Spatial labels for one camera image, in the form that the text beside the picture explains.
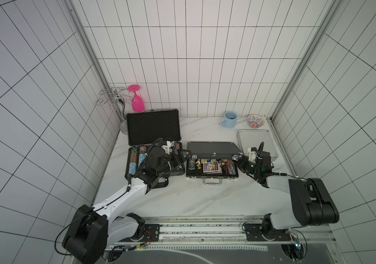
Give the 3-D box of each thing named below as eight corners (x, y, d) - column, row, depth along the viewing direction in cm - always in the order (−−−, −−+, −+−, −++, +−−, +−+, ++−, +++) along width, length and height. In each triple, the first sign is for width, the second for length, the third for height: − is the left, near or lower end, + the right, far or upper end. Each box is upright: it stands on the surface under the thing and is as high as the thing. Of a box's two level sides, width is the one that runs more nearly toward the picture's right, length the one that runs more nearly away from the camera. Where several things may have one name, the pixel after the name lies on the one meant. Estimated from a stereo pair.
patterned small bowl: (248, 128, 114) (250, 125, 112) (245, 117, 121) (246, 114, 119) (265, 128, 114) (266, 125, 112) (260, 117, 121) (262, 114, 119)
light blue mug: (220, 127, 117) (222, 120, 111) (218, 116, 124) (220, 109, 119) (236, 127, 117) (239, 120, 111) (233, 116, 124) (236, 109, 119)
